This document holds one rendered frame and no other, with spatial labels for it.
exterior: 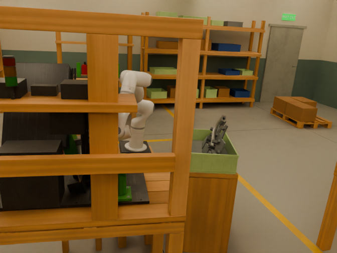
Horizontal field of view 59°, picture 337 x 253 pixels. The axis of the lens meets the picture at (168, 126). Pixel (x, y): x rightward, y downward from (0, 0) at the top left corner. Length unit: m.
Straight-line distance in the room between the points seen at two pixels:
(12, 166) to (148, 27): 0.90
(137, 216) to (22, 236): 0.61
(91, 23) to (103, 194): 0.85
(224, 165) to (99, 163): 1.24
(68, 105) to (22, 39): 6.03
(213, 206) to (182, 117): 1.27
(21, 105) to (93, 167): 0.43
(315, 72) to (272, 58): 1.68
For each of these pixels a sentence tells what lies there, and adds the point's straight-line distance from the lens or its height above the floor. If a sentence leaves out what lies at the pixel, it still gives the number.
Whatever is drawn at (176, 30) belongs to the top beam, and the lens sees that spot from 1.43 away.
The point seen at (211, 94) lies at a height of 0.36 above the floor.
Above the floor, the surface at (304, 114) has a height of 0.31.
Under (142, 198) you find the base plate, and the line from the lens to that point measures 1.87.
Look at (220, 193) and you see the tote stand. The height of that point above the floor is 0.62.
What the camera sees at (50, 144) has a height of 1.24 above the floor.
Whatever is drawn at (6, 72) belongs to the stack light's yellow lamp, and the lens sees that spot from 1.51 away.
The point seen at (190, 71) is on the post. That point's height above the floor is 1.70.
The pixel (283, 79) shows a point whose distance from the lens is 9.31.
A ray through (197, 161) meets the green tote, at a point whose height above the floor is 0.89.
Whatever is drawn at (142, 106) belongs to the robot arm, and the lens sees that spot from 2.37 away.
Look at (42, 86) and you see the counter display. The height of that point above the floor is 1.59.
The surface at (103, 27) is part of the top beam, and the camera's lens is 1.40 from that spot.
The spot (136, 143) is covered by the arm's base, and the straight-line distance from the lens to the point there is 2.48.
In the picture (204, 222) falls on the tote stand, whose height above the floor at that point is 0.33.
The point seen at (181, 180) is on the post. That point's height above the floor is 1.10.
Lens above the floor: 1.89
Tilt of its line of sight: 18 degrees down
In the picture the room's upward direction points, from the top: 3 degrees clockwise
